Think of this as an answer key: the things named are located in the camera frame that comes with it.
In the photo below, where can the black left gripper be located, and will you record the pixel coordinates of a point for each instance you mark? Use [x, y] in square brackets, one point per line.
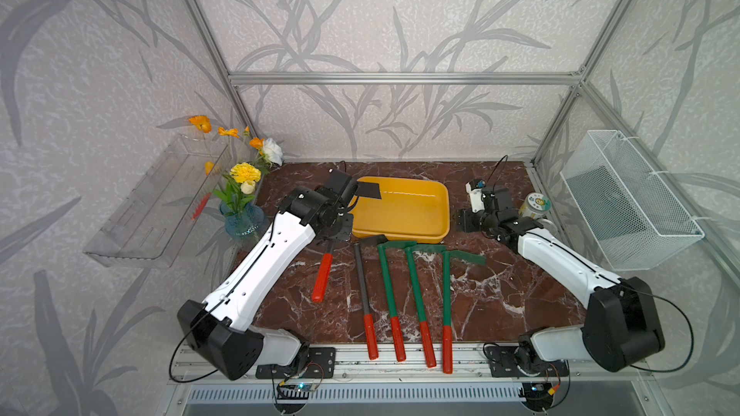
[321, 235]

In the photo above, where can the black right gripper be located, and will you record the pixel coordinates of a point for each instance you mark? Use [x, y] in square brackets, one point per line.
[463, 216]

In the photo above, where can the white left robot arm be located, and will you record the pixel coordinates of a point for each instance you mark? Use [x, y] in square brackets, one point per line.
[221, 328]

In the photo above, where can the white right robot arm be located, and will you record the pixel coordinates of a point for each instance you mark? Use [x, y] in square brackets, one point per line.
[622, 325]

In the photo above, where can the yellow plastic storage box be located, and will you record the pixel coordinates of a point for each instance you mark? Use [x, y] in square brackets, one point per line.
[408, 210]

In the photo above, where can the blue glass flower vase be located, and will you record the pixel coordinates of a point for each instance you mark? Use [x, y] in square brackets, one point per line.
[245, 226]

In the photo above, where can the artificial flower bouquet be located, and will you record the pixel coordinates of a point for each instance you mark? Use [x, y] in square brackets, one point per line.
[241, 179]

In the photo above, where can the left circuit board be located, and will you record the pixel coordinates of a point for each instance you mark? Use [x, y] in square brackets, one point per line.
[301, 391]

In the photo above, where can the circuit board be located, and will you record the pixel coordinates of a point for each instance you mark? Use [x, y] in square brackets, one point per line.
[539, 391]
[301, 391]

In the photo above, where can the right circuit board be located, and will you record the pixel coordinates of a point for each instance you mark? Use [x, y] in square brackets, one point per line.
[539, 391]

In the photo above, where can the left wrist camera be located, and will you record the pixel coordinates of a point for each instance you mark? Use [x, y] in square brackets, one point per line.
[342, 185]

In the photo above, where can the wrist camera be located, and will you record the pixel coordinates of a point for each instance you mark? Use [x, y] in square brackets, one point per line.
[342, 185]
[474, 189]

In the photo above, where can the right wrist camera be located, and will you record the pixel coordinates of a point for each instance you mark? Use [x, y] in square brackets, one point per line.
[474, 189]

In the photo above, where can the aluminium frame profile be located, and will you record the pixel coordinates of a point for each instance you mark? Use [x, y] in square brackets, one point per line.
[476, 79]

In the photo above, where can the white wire mesh basket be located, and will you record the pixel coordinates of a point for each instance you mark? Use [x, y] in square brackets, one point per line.
[637, 221]

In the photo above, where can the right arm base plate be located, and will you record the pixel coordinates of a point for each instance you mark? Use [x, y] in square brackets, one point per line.
[512, 361]

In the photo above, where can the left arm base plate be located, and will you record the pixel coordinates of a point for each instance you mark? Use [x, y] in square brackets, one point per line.
[311, 362]

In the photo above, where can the clear acrylic wall shelf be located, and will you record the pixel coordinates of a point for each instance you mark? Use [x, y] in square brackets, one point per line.
[151, 226]

